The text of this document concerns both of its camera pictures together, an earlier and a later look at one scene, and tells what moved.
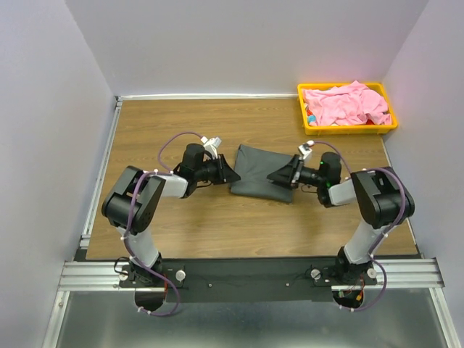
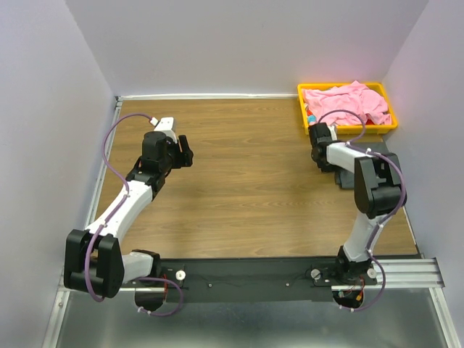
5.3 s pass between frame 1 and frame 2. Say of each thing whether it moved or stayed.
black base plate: stayed
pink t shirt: stayed
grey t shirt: moved
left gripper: moved
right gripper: moved
